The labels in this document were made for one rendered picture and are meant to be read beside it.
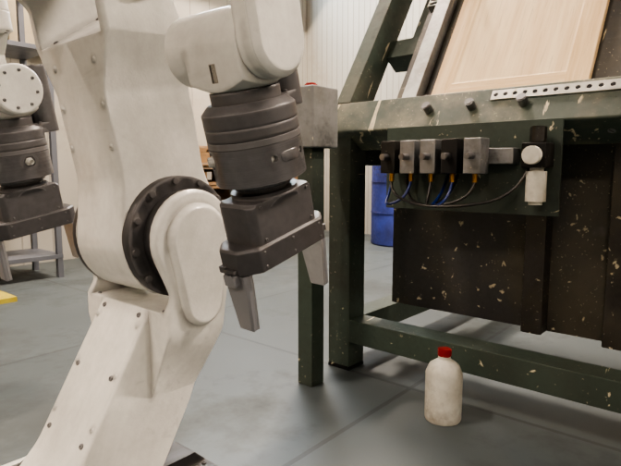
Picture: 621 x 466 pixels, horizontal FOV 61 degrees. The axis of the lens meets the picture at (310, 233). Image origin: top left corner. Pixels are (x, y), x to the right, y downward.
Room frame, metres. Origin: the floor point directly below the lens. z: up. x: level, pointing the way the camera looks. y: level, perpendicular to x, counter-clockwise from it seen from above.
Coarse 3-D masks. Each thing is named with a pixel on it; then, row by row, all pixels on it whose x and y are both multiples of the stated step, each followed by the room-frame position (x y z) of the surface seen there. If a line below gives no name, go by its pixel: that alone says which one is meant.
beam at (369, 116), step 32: (416, 96) 1.64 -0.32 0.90; (448, 96) 1.56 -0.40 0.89; (480, 96) 1.50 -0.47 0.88; (544, 96) 1.37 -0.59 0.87; (576, 96) 1.32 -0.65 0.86; (608, 96) 1.27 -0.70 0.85; (352, 128) 1.73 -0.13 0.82; (384, 128) 1.64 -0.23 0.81; (576, 128) 1.31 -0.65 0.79; (608, 128) 1.27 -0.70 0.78
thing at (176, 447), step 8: (176, 448) 0.86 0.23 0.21; (184, 448) 0.86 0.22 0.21; (168, 456) 0.84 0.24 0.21; (176, 456) 0.84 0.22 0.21; (184, 456) 0.84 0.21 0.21; (192, 456) 0.85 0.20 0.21; (200, 456) 0.86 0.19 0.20; (168, 464) 0.81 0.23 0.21; (176, 464) 0.82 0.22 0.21; (184, 464) 0.83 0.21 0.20; (192, 464) 0.85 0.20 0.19; (200, 464) 0.85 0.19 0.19; (208, 464) 0.85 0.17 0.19
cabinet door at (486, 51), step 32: (480, 0) 1.77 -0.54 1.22; (512, 0) 1.68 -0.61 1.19; (544, 0) 1.61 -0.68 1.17; (576, 0) 1.54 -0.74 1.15; (608, 0) 1.48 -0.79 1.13; (480, 32) 1.69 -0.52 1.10; (512, 32) 1.61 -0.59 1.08; (544, 32) 1.54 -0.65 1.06; (576, 32) 1.47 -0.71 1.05; (448, 64) 1.68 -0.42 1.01; (480, 64) 1.61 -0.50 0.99; (512, 64) 1.54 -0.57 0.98; (544, 64) 1.48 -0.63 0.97; (576, 64) 1.41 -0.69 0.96
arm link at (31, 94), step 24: (0, 72) 0.70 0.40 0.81; (24, 72) 0.72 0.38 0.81; (0, 96) 0.70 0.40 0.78; (24, 96) 0.72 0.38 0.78; (48, 96) 0.79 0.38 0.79; (0, 120) 0.73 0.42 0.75; (24, 120) 0.75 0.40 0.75; (48, 120) 0.79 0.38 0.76; (0, 144) 0.72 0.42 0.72; (24, 144) 0.74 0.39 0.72
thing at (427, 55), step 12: (444, 0) 1.83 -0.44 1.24; (456, 0) 1.85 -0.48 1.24; (444, 12) 1.80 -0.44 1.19; (432, 24) 1.80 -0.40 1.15; (444, 24) 1.79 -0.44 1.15; (432, 36) 1.76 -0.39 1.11; (444, 36) 1.79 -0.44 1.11; (420, 48) 1.77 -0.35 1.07; (432, 48) 1.73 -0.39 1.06; (420, 60) 1.73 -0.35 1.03; (432, 60) 1.73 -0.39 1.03; (420, 72) 1.70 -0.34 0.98; (408, 84) 1.70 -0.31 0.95; (420, 84) 1.68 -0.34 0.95; (408, 96) 1.67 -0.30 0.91
